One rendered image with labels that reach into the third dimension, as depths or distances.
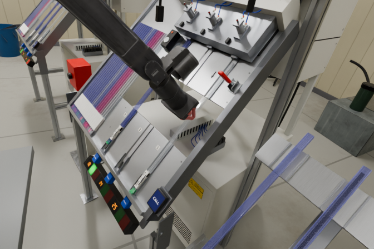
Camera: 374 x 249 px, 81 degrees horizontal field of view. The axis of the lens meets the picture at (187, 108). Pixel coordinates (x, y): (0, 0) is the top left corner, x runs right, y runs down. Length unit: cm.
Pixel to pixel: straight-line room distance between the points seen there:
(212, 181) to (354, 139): 201
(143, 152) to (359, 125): 227
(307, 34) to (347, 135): 207
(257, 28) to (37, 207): 155
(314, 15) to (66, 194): 162
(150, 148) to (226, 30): 44
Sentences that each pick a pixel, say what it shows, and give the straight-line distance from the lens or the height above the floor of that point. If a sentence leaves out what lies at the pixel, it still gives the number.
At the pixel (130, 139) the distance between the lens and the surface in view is 79.
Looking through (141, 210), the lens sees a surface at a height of 73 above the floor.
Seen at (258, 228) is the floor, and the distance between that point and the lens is 165.
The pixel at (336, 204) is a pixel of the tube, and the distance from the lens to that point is 47.
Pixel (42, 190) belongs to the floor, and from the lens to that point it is 178.
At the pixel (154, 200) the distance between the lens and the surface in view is 62.
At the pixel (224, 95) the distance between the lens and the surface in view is 67.
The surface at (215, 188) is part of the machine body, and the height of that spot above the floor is 62.
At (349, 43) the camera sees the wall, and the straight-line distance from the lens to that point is 382.
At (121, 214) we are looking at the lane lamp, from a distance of 77.
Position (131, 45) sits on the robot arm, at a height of 117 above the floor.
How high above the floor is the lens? 130
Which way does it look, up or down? 31 degrees down
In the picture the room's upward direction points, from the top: 9 degrees clockwise
